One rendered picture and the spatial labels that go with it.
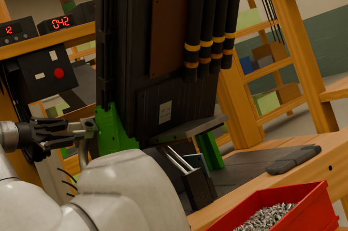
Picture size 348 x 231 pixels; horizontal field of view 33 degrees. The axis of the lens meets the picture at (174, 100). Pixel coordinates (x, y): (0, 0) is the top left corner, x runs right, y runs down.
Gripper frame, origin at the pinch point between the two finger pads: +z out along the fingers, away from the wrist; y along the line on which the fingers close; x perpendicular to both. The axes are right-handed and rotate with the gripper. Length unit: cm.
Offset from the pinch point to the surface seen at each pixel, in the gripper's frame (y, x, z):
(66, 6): 52, -12, 12
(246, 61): 362, 235, 443
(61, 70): 24.5, -4.5, 1.8
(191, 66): -9.8, -29.5, 23.0
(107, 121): -5.3, -7.4, 4.4
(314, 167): -39, -12, 58
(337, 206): 42, 131, 243
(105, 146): -8.5, -0.6, 4.4
